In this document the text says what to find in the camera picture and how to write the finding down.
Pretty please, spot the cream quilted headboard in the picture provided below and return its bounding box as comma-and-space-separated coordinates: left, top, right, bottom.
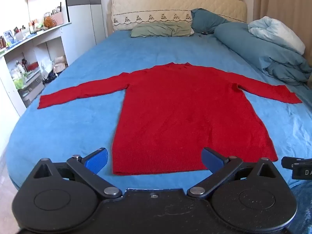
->
111, 0, 248, 32

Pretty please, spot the beige paper bag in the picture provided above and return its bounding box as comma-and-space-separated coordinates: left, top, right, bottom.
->
54, 56, 68, 73

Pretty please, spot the bed with blue sheet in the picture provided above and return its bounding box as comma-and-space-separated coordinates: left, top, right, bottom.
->
5, 28, 312, 230

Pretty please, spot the beige curtain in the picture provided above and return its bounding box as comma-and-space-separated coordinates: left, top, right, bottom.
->
253, 0, 312, 56

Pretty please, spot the teal pillow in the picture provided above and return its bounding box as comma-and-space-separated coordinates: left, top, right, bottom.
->
191, 8, 231, 34

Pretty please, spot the light blue blanket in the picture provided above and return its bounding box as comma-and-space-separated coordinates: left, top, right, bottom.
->
248, 16, 306, 55

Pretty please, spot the red knit sweater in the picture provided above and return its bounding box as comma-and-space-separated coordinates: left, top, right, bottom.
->
37, 62, 303, 176

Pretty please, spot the white shelf unit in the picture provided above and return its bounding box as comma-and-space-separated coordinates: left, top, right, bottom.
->
0, 21, 73, 117

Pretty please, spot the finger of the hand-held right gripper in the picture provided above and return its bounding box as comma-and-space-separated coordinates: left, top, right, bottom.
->
281, 156, 312, 169

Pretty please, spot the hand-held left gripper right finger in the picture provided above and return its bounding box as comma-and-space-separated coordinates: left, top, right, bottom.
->
186, 147, 284, 199

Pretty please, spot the green pillow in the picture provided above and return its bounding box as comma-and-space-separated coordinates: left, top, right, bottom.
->
130, 21, 194, 38

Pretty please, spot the white and grey wardrobe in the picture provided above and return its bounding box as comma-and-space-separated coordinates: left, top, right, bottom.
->
64, 0, 108, 65

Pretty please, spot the teal duvet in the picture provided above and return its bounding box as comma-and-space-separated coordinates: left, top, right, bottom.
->
214, 22, 312, 86

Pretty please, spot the pink box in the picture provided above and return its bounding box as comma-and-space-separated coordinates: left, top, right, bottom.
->
52, 12, 64, 25

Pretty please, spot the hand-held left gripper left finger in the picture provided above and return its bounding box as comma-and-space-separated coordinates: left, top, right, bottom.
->
32, 148, 122, 199

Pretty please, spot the brown teddy bear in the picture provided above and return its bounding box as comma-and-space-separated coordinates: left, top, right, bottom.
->
43, 16, 57, 29

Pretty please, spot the white plastic bag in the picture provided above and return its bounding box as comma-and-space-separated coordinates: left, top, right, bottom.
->
40, 58, 54, 78

